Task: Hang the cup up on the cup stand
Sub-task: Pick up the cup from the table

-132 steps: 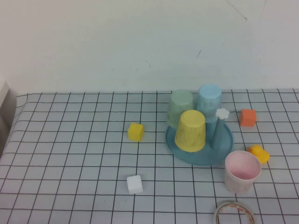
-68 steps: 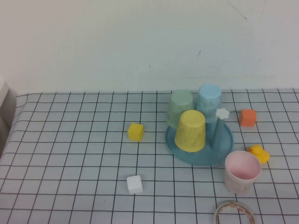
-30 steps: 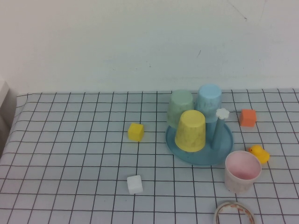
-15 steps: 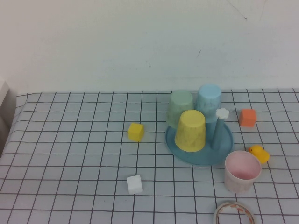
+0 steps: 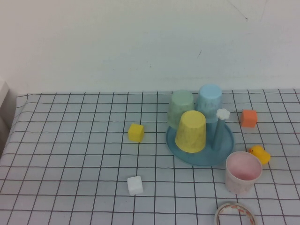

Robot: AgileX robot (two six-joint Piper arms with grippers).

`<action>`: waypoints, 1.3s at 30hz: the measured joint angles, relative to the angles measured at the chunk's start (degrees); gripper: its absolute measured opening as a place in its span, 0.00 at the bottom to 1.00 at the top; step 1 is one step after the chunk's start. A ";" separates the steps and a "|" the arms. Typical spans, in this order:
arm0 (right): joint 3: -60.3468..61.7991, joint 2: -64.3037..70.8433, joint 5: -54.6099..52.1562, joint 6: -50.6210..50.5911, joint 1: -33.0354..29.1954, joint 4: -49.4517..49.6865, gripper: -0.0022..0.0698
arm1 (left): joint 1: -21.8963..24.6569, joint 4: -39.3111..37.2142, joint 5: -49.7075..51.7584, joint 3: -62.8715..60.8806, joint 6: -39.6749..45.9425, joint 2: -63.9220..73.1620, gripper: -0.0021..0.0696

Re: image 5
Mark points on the blue cup stand with pegs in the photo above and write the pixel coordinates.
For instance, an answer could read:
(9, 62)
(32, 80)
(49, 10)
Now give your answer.
(199, 159)

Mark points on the white tape roll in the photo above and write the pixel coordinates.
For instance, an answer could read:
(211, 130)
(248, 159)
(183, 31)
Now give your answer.
(221, 209)

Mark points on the pink plastic cup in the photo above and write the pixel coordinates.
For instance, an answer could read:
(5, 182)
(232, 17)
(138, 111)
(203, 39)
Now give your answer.
(236, 185)

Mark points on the white cube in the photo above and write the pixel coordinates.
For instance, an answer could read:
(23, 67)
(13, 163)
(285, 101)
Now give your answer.
(135, 185)

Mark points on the green plastic cup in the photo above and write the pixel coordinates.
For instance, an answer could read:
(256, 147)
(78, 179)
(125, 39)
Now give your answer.
(179, 105)

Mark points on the yellow plastic cup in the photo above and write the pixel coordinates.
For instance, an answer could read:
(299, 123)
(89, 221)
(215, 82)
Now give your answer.
(191, 133)

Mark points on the yellow cube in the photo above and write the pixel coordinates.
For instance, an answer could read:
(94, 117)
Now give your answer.
(136, 132)

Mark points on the yellow rubber duck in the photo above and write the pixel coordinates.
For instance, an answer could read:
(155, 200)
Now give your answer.
(260, 154)

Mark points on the light blue plastic cup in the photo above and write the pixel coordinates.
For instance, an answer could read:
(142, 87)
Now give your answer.
(209, 98)

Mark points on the white box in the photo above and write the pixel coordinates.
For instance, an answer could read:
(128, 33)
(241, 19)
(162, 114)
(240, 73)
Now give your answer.
(3, 93)

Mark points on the orange cube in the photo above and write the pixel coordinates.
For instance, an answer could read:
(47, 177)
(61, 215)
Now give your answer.
(249, 118)

